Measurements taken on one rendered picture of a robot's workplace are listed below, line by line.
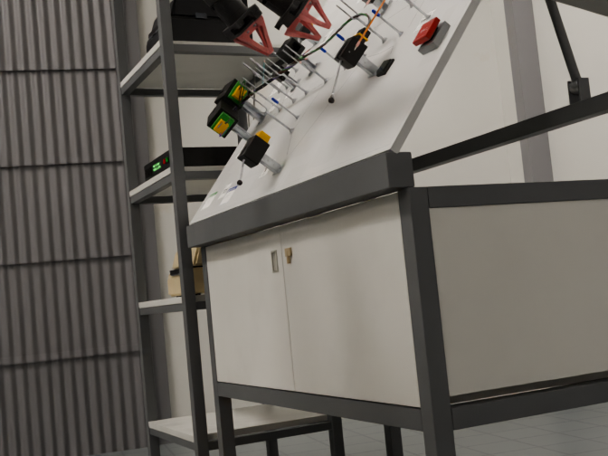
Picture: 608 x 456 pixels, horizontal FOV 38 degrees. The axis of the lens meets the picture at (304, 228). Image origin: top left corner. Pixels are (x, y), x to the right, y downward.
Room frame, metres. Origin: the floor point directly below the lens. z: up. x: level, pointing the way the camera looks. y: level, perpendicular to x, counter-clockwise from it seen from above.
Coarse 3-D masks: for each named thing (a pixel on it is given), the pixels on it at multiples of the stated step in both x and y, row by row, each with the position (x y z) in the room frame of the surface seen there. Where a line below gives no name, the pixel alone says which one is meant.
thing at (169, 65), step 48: (192, 48) 2.72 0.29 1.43; (240, 48) 2.79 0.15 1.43; (144, 96) 3.23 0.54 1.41; (192, 96) 3.31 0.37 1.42; (144, 192) 3.01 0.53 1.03; (192, 192) 3.21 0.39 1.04; (144, 288) 3.19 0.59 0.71; (192, 288) 2.69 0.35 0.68; (144, 336) 3.18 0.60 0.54; (192, 336) 2.68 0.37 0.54; (144, 384) 3.18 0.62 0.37; (192, 384) 2.68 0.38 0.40; (192, 432) 2.78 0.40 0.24; (240, 432) 2.78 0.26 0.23; (288, 432) 2.81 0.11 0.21; (336, 432) 2.88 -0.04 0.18
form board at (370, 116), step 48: (336, 0) 2.76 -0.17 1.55; (432, 0) 1.88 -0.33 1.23; (480, 0) 1.68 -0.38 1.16; (336, 48) 2.38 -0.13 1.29; (384, 48) 1.98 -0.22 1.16; (336, 96) 2.09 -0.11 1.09; (384, 96) 1.78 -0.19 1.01; (240, 144) 2.70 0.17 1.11; (288, 144) 2.21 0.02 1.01; (336, 144) 1.87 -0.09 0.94; (384, 144) 1.62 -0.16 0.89; (240, 192) 2.34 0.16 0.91
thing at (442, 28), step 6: (438, 24) 1.70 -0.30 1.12; (444, 24) 1.68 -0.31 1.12; (438, 30) 1.68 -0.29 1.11; (444, 30) 1.68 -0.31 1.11; (438, 36) 1.67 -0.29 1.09; (432, 42) 1.67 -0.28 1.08; (438, 42) 1.67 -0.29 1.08; (420, 48) 1.71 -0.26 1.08; (426, 48) 1.70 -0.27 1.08; (432, 48) 1.69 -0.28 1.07
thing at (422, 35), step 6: (438, 18) 1.68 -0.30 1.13; (426, 24) 1.70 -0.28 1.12; (432, 24) 1.67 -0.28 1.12; (420, 30) 1.71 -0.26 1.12; (426, 30) 1.68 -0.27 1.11; (432, 30) 1.67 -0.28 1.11; (420, 36) 1.69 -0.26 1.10; (426, 36) 1.67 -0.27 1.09; (432, 36) 1.68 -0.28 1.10; (414, 42) 1.70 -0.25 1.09; (420, 42) 1.69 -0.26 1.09; (426, 42) 1.70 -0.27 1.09
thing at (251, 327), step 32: (224, 256) 2.48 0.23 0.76; (256, 256) 2.27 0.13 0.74; (224, 288) 2.50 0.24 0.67; (256, 288) 2.29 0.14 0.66; (224, 320) 2.52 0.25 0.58; (256, 320) 2.31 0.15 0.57; (288, 320) 2.13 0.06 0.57; (224, 352) 2.54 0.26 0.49; (256, 352) 2.32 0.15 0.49; (288, 352) 2.14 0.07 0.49; (256, 384) 2.34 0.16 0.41; (288, 384) 2.16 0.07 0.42
